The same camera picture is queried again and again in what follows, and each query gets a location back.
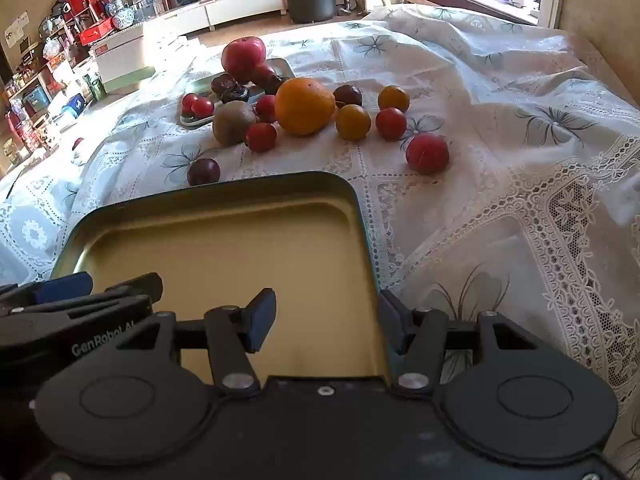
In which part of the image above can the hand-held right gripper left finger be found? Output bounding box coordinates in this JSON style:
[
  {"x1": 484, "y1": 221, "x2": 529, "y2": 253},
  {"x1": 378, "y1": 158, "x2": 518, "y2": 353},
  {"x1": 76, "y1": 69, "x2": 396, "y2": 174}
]
[{"x1": 117, "y1": 287, "x2": 277, "y2": 392}]

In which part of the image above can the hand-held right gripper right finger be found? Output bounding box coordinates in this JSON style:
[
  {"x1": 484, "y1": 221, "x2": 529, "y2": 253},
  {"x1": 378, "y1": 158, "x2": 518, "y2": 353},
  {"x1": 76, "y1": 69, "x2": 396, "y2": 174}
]
[{"x1": 377, "y1": 289, "x2": 538, "y2": 391}]

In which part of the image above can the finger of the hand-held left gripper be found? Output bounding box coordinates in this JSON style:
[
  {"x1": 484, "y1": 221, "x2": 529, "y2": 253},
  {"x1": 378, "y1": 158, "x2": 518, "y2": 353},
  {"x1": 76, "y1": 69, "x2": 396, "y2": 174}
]
[
  {"x1": 70, "y1": 273, "x2": 164, "y2": 311},
  {"x1": 0, "y1": 272, "x2": 95, "y2": 307}
]

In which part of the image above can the gold metal tray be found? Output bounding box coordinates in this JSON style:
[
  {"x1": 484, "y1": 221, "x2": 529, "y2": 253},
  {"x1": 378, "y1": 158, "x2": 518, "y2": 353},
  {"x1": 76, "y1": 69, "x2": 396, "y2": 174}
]
[{"x1": 50, "y1": 171, "x2": 393, "y2": 381}]

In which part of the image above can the large orange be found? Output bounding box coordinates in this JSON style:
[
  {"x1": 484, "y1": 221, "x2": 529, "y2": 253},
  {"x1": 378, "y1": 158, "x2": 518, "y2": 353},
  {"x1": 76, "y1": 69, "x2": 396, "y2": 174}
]
[{"x1": 274, "y1": 77, "x2": 336, "y2": 136}]

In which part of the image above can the small tangerine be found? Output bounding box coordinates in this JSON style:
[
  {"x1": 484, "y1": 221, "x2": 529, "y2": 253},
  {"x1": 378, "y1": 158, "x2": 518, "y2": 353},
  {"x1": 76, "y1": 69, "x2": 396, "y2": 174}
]
[
  {"x1": 335, "y1": 104, "x2": 372, "y2": 141},
  {"x1": 377, "y1": 85, "x2": 411, "y2": 113}
]

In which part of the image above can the red tomato by kiwi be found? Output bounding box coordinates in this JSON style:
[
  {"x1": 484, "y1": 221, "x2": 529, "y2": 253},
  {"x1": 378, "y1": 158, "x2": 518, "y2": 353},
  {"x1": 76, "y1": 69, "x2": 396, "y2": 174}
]
[{"x1": 245, "y1": 122, "x2": 278, "y2": 153}]

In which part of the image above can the brown kiwi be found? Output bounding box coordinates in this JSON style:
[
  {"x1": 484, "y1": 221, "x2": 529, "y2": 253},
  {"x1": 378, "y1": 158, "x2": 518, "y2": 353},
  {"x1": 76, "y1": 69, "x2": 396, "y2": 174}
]
[{"x1": 212, "y1": 100, "x2": 258, "y2": 147}]

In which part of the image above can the red cherry tomato centre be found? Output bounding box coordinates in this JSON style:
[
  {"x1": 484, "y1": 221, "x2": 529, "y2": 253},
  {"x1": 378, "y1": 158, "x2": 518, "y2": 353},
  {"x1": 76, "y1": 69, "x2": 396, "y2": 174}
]
[{"x1": 375, "y1": 107, "x2": 407, "y2": 141}]

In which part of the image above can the green bottle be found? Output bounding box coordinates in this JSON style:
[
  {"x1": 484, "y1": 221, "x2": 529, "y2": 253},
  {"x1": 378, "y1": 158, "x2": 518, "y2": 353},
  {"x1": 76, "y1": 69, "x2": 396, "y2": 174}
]
[{"x1": 82, "y1": 74, "x2": 107, "y2": 102}]

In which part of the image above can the cluttered storage shelf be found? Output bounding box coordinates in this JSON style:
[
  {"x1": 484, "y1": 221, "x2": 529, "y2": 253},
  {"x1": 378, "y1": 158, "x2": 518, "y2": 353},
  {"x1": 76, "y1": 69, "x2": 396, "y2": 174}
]
[{"x1": 0, "y1": 0, "x2": 117, "y2": 161}]

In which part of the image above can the red radish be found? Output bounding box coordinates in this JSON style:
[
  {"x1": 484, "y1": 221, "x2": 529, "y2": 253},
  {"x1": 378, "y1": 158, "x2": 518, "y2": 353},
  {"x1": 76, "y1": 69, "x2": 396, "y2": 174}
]
[{"x1": 255, "y1": 94, "x2": 278, "y2": 124}]

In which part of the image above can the white box with green base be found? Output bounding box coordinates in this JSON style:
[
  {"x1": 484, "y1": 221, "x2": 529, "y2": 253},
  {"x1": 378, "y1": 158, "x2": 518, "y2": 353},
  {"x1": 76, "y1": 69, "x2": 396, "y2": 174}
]
[{"x1": 90, "y1": 25, "x2": 167, "y2": 94}]

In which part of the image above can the dark red plum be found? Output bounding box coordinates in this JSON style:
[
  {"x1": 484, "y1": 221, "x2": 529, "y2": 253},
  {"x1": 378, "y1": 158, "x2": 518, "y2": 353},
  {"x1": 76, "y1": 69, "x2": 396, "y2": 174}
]
[{"x1": 250, "y1": 63, "x2": 278, "y2": 91}]

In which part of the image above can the large red apple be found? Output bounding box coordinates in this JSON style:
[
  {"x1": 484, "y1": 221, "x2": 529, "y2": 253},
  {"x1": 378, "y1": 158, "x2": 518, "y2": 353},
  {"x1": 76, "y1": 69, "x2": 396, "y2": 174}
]
[{"x1": 221, "y1": 36, "x2": 267, "y2": 84}]

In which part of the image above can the light green tray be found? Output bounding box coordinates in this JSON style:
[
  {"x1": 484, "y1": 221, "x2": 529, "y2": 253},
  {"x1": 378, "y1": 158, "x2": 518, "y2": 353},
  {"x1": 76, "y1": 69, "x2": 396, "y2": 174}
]
[{"x1": 179, "y1": 57, "x2": 294, "y2": 128}]

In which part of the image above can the white lace tablecloth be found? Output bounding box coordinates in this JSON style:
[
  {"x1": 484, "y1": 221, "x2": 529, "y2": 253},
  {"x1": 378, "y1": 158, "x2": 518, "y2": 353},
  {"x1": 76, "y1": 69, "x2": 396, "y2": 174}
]
[{"x1": 0, "y1": 5, "x2": 640, "y2": 480}]

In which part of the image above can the blue and white vase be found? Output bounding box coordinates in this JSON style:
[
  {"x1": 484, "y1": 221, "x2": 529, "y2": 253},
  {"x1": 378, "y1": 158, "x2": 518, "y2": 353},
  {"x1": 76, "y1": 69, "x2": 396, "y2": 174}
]
[{"x1": 105, "y1": 0, "x2": 137, "y2": 31}]

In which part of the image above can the white television cabinet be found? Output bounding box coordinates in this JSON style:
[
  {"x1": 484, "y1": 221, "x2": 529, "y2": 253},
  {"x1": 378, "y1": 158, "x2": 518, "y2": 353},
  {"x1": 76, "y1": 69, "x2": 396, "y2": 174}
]
[{"x1": 142, "y1": 0, "x2": 288, "y2": 37}]

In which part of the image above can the black round ottoman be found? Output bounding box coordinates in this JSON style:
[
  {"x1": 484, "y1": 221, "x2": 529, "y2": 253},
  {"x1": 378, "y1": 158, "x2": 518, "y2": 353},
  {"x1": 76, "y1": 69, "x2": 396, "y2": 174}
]
[{"x1": 286, "y1": 0, "x2": 337, "y2": 24}]

